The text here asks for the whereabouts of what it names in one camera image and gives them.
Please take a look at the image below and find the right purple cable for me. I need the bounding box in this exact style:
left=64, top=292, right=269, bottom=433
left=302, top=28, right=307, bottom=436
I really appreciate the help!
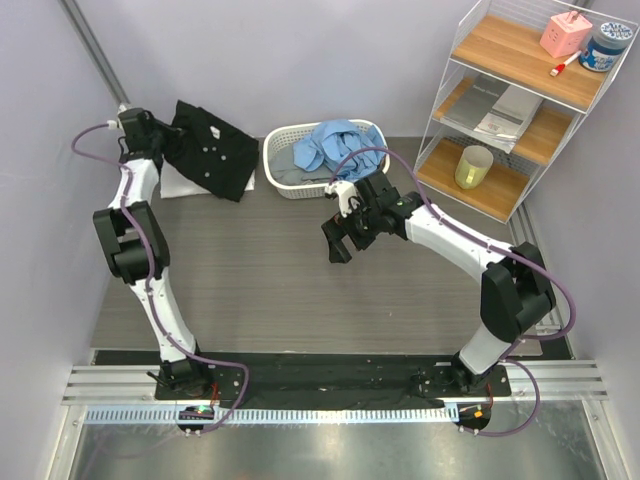
left=329, top=147, right=580, bottom=437

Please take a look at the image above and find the purple cable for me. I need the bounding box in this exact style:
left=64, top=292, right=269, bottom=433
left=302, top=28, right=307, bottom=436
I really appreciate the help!
left=72, top=122, right=251, bottom=434
left=329, top=147, right=580, bottom=437

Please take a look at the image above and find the black long sleeve shirt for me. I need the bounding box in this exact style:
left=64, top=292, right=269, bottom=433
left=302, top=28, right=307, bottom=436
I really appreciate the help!
left=162, top=100, right=259, bottom=196

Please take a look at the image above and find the white slotted cable duct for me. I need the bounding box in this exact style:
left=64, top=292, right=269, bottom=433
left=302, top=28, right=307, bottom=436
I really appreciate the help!
left=84, top=404, right=459, bottom=426

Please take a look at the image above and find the white plastic laundry basket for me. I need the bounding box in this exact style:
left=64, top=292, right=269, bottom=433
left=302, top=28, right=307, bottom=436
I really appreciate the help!
left=262, top=119, right=389, bottom=200

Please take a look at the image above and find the yellow translucent cup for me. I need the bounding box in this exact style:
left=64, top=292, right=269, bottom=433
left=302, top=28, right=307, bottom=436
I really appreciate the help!
left=454, top=145, right=494, bottom=190

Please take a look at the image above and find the white grey booklet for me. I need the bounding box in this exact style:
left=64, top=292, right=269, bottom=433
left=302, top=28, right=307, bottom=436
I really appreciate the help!
left=473, top=85, right=542, bottom=153

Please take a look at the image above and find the white wire wooden shelf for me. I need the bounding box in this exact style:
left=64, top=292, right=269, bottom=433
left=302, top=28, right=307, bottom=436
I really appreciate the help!
left=415, top=0, right=639, bottom=223

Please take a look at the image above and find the grey shirt in basket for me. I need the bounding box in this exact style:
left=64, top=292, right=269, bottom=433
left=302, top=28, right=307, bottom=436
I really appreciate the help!
left=268, top=149, right=333, bottom=186

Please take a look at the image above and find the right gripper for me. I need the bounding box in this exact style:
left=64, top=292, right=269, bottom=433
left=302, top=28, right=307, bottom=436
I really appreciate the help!
left=322, top=196, right=382, bottom=264

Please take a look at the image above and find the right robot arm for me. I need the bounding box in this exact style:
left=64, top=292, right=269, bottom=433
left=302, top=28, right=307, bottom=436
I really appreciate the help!
left=322, top=172, right=556, bottom=395

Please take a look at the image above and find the blue crumpled shirt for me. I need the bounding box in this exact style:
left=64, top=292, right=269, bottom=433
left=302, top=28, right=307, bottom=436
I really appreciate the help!
left=293, top=119, right=386, bottom=182

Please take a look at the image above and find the blue patterned jar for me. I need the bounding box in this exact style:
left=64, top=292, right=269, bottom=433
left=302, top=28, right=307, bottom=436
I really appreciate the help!
left=579, top=21, right=634, bottom=73

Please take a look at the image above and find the pink cube power strip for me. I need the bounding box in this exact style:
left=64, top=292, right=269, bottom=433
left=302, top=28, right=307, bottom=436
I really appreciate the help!
left=539, top=10, right=593, bottom=58

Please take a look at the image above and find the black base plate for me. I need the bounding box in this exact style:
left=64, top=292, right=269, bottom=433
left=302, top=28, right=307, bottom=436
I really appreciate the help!
left=154, top=349, right=512, bottom=409

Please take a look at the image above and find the folded white shirt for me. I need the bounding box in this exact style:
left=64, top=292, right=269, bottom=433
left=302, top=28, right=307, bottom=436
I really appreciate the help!
left=159, top=165, right=256, bottom=202

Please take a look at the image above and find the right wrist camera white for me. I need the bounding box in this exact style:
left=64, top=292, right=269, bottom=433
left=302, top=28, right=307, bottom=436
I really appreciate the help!
left=324, top=180, right=361, bottom=218

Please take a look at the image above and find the aluminium frame rail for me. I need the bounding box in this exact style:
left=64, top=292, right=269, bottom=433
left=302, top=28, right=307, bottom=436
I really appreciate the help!
left=63, top=360, right=609, bottom=404

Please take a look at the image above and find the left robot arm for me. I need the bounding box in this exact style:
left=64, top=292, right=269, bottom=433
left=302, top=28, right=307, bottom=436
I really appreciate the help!
left=93, top=105, right=213, bottom=399

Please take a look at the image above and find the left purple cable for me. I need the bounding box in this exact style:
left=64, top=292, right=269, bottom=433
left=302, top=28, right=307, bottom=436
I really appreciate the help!
left=72, top=122, right=251, bottom=434

